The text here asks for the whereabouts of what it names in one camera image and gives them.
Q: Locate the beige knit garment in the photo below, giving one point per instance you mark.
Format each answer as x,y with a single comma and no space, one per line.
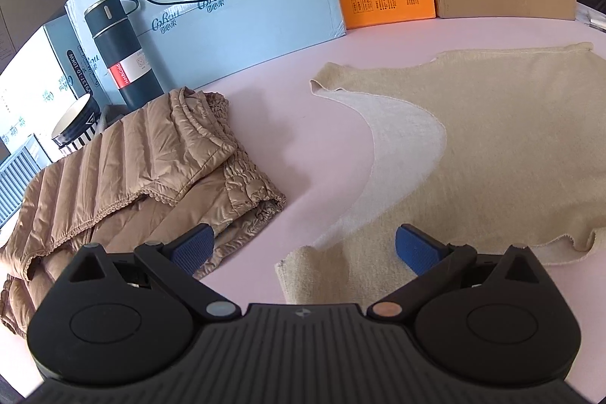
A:
497,139

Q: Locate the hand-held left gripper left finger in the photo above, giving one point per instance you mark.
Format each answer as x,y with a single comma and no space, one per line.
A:
191,248

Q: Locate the white printed cardboard box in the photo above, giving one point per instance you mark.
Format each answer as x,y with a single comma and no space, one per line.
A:
28,101

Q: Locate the tan down jacket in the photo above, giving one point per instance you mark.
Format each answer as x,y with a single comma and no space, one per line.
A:
118,177

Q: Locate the dark striped bowl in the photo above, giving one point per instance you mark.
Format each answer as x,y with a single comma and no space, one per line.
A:
75,120

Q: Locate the light blue cardboard box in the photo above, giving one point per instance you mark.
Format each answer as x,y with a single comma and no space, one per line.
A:
265,30

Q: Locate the blue ribbed panel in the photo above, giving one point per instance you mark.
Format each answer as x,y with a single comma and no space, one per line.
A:
19,181

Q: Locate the dark blue thermos flask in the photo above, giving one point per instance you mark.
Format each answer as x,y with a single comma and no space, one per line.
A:
123,53

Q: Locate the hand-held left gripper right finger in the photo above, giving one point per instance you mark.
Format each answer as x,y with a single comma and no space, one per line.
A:
416,248

